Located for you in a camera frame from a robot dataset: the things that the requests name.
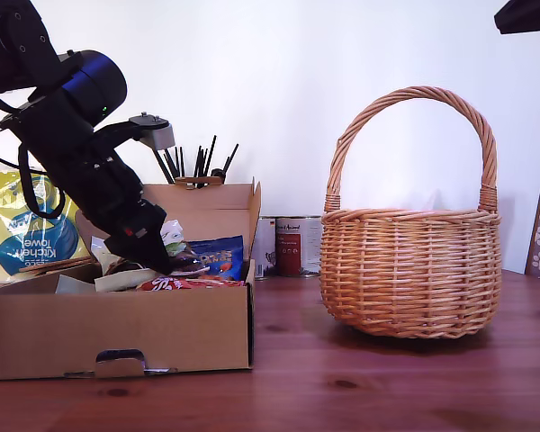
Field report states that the yellow blue kitchen towel pack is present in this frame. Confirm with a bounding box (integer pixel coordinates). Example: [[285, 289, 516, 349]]
[[0, 164, 95, 284]]

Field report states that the blue Terry's orange egg bag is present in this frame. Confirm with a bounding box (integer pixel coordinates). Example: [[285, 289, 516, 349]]
[[186, 234, 247, 283]]

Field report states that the red chocolate bunnies bag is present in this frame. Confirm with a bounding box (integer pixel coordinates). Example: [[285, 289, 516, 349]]
[[137, 276, 247, 293]]

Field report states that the open brown cardboard box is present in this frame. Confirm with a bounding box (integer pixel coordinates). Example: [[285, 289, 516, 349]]
[[0, 177, 262, 383]]

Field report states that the wooden stick holder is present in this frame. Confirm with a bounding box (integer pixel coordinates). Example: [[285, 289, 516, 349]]
[[175, 175, 226, 189]]

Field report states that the bunch of black sticks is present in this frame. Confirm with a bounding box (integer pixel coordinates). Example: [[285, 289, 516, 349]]
[[151, 133, 239, 185]]

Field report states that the woven wicker basket with handle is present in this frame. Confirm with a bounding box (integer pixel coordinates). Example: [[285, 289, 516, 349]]
[[319, 85, 504, 341]]

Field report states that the brown cork coaster stack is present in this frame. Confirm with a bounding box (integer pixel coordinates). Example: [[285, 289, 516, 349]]
[[20, 256, 94, 275]]

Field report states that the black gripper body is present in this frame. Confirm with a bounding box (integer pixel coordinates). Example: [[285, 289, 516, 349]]
[[69, 159, 167, 244]]

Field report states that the white label tin can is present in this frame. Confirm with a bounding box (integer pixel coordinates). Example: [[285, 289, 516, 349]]
[[254, 217, 280, 281]]

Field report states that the red label tin can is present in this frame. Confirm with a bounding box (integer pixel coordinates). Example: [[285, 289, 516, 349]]
[[274, 215, 323, 278]]

